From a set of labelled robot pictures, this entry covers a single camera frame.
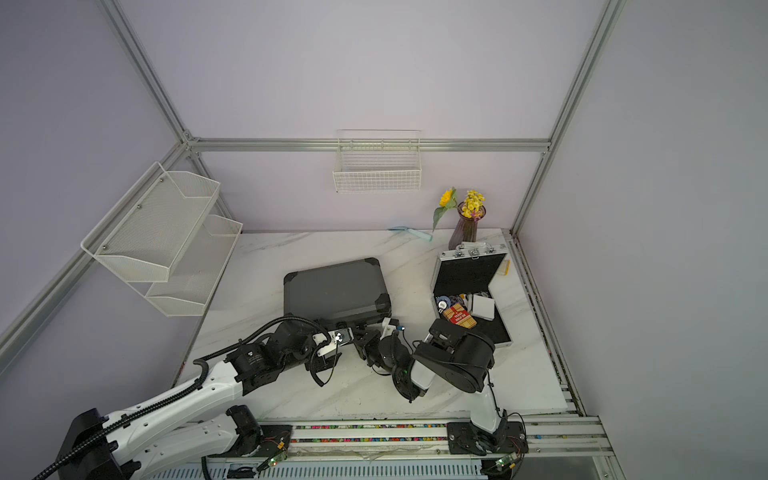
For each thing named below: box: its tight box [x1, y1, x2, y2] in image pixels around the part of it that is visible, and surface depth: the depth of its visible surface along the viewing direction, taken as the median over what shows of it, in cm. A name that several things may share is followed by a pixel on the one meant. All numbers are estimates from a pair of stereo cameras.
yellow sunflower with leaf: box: [432, 186, 458, 233], surface depth 98 cm
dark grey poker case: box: [283, 257, 392, 325], surface depth 93 cm
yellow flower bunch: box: [461, 190, 486, 222], surface depth 98 cm
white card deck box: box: [471, 294, 495, 321], surface depth 97 cm
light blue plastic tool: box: [387, 226, 433, 242], surface depth 123 cm
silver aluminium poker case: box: [430, 242, 512, 347], surface depth 95 cm
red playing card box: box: [443, 303, 477, 329], surface depth 95 cm
